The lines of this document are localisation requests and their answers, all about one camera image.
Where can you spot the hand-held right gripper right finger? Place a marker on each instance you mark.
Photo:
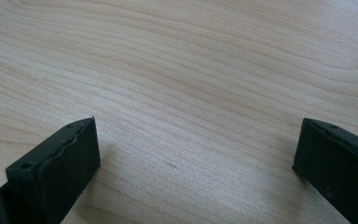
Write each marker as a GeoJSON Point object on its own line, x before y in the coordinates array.
{"type": "Point", "coordinates": [335, 165]}

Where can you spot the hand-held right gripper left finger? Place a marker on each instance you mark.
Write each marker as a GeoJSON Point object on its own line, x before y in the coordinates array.
{"type": "Point", "coordinates": [59, 174]}

